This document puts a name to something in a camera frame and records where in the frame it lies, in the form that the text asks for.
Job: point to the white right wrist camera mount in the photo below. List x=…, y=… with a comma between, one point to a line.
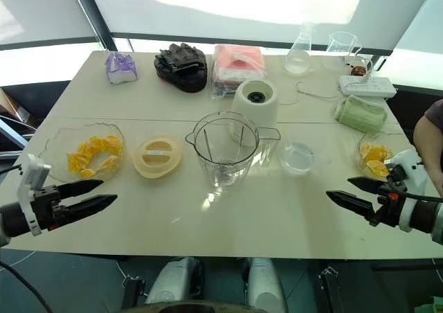
x=412, y=167

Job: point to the person in dark shirt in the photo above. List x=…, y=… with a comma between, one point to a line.
x=429, y=136

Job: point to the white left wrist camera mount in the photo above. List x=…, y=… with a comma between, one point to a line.
x=33, y=174

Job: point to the black window frame bar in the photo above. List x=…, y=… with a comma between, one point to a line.
x=93, y=15

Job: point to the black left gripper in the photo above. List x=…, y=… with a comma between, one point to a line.
x=46, y=205

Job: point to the small glass cup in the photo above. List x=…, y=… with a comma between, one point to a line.
x=370, y=65

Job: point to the pink cloths in plastic pack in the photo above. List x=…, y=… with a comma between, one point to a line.
x=239, y=62

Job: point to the brown cardboard box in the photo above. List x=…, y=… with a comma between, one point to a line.
x=15, y=107

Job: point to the large glass beaker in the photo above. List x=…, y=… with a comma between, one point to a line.
x=341, y=46

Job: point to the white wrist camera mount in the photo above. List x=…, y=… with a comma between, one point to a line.
x=33, y=174
x=412, y=167

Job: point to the box of purple gloves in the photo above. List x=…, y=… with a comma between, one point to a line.
x=119, y=69

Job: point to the white blender base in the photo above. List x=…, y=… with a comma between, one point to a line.
x=263, y=112

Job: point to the clear blender jar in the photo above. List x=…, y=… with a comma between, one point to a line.
x=204, y=167

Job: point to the small glass bowl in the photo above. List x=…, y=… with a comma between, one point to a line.
x=361, y=143

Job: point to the small black orange object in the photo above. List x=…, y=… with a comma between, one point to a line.
x=358, y=71

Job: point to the green folded cloth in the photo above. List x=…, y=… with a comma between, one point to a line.
x=360, y=114

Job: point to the white power strip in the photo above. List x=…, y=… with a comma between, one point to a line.
x=367, y=86

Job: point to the glass conical flask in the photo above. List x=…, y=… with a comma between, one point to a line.
x=297, y=63

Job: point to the black table leg bracket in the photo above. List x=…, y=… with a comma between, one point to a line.
x=133, y=295
x=330, y=288

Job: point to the large wavy glass bowl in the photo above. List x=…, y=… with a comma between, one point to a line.
x=55, y=143

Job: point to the silver right robot leg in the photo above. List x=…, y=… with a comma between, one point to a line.
x=264, y=285

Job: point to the silver left robot leg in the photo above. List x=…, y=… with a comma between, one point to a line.
x=173, y=282

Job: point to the glass measuring cup with water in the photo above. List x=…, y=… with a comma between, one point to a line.
x=297, y=160

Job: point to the beige blender lid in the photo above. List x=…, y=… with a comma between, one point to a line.
x=155, y=164

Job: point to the silver robot leg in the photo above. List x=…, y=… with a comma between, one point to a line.
x=173, y=282
x=264, y=285

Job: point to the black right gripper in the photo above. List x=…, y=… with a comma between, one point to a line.
x=387, y=202

